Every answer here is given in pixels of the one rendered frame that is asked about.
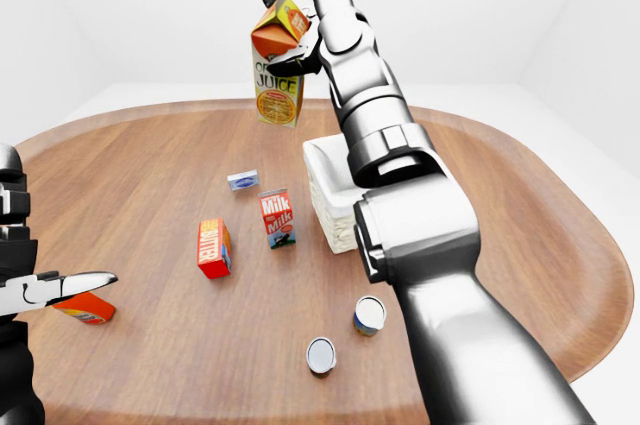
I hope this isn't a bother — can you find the red milk carton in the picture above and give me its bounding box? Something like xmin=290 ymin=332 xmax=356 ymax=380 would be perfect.
xmin=257 ymin=188 xmax=298 ymax=251

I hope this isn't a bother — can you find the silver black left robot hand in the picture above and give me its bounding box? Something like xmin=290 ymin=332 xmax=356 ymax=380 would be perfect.
xmin=0 ymin=270 xmax=119 ymax=319

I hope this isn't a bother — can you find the white woven basket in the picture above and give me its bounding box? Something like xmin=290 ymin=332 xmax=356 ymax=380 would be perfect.
xmin=302 ymin=133 xmax=362 ymax=255

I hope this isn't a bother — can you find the tin with grey label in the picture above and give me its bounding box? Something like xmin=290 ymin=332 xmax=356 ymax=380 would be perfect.
xmin=305 ymin=336 xmax=338 ymax=379

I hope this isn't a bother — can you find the red orange butter box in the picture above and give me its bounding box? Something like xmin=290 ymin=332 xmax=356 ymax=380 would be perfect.
xmin=196 ymin=217 xmax=233 ymax=281

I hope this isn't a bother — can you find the orange juice carton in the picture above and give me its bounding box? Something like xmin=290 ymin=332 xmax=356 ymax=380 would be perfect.
xmin=249 ymin=0 xmax=313 ymax=129

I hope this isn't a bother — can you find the tin with blue yellow label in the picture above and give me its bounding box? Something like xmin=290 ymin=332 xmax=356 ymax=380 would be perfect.
xmin=352 ymin=294 xmax=388 ymax=338

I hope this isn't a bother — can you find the orange lying carton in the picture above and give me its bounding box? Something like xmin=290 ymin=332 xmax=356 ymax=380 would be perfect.
xmin=51 ymin=291 xmax=117 ymax=326

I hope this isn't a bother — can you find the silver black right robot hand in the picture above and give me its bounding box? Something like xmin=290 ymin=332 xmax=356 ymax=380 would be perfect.
xmin=260 ymin=0 xmax=387 ymax=79

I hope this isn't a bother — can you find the small blue white box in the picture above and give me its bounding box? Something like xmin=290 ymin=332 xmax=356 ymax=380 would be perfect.
xmin=226 ymin=169 xmax=261 ymax=193

